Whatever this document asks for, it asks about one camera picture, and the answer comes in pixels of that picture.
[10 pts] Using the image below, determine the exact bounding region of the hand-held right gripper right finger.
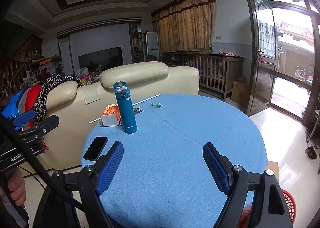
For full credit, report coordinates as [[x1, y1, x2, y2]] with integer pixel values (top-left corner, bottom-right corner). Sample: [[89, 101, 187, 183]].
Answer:
[[202, 142, 293, 228]]

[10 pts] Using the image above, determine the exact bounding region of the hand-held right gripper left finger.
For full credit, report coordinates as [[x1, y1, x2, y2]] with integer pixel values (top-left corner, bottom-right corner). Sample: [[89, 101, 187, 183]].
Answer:
[[32, 141, 125, 228]]

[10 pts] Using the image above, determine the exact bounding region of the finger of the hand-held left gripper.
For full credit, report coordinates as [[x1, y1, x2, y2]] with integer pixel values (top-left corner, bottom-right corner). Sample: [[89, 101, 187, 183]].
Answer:
[[12, 111, 35, 127], [21, 114, 60, 141]]

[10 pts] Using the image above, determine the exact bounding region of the red plastic basket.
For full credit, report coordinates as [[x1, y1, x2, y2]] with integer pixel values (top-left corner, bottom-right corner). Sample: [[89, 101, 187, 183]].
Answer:
[[239, 189, 297, 228]]

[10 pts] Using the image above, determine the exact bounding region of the person's left hand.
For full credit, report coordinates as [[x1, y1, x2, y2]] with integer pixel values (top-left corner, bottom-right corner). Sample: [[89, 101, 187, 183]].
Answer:
[[7, 168, 27, 202]]

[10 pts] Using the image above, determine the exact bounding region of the grey garment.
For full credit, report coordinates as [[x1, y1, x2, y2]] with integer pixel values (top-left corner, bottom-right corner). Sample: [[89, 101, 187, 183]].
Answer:
[[17, 88, 30, 114]]

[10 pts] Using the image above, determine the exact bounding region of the blue garment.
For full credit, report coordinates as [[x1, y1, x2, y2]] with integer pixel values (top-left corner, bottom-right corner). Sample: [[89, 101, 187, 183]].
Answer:
[[0, 91, 20, 119]]

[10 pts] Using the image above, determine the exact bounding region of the black smartphone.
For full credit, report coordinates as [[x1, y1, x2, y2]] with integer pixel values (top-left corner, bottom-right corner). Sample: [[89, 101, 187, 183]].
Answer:
[[83, 136, 109, 161]]

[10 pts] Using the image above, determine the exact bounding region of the cream leather sofa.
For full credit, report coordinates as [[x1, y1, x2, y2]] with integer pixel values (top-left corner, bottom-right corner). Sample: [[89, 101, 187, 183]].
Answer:
[[37, 61, 200, 171]]

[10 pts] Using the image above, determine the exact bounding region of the orange white tissue box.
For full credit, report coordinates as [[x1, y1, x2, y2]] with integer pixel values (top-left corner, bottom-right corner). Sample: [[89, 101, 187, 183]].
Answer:
[[100, 104, 122, 127]]

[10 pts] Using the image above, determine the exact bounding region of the wooden stair railing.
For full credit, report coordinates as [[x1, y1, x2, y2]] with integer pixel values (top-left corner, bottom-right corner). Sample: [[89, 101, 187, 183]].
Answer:
[[0, 35, 43, 101]]

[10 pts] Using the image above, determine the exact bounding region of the cluttered storage shelf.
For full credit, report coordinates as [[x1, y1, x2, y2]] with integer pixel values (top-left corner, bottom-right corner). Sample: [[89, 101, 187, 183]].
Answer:
[[24, 56, 63, 84]]

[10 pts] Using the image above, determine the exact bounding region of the flattened cardboard sheet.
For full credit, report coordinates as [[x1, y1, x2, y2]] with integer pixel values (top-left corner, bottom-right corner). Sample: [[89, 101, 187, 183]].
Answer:
[[265, 161, 279, 181]]

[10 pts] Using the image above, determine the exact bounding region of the teal thermos bottle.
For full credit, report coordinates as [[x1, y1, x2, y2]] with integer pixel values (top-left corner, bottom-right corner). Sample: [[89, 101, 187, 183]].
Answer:
[[113, 81, 138, 134]]

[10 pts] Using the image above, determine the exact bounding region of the pale paper sheet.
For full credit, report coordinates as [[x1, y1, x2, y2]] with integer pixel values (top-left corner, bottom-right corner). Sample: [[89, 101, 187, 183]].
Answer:
[[84, 84, 100, 104]]

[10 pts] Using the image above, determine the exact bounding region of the pile of colourful packages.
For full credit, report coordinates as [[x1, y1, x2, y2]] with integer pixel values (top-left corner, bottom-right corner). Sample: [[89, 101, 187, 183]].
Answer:
[[75, 67, 100, 84]]

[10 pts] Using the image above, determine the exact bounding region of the long white stick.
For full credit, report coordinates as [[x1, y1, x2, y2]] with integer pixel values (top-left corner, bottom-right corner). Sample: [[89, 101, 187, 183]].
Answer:
[[89, 94, 160, 124]]

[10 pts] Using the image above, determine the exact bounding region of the cardboard box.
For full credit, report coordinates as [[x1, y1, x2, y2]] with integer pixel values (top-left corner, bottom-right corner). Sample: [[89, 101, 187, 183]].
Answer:
[[230, 81, 250, 106]]

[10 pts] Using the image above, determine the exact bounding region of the flat screen television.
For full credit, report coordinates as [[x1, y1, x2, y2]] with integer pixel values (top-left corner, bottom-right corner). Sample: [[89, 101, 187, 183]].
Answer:
[[78, 47, 123, 71]]

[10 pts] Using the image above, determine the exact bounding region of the wooden baby crib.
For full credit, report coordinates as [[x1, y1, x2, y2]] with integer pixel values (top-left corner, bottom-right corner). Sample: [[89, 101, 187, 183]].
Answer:
[[182, 52, 243, 101]]

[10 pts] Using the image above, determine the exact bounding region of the brown glass door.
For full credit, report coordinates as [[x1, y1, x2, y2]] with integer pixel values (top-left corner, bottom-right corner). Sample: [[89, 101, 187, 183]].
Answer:
[[243, 0, 278, 116]]

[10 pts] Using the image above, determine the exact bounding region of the black leather sofa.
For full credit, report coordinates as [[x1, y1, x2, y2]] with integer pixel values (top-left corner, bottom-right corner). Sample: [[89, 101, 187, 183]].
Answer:
[[160, 52, 184, 66]]

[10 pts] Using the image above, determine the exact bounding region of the woven tray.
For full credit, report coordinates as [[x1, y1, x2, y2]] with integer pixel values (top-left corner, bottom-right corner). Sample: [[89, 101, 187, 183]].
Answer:
[[176, 48, 213, 55]]

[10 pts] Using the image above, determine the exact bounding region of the glass display cabinet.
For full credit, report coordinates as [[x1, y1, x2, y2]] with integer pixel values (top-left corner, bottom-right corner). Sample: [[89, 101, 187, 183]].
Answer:
[[129, 23, 143, 64]]

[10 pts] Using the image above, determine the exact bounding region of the white standing air conditioner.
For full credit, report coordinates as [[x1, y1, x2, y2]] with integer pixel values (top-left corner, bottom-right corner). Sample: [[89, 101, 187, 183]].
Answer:
[[143, 32, 160, 59]]

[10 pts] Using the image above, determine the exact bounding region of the beige curtains red trim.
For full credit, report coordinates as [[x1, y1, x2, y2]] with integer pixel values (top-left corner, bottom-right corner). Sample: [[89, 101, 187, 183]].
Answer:
[[151, 0, 217, 55]]

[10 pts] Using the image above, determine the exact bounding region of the black cable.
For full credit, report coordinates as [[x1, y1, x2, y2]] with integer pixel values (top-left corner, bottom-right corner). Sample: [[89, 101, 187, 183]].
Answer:
[[0, 113, 110, 228]]

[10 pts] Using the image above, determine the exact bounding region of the metal frame chair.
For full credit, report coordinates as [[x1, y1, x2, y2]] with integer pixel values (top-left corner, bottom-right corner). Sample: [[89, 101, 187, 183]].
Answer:
[[306, 109, 320, 144]]

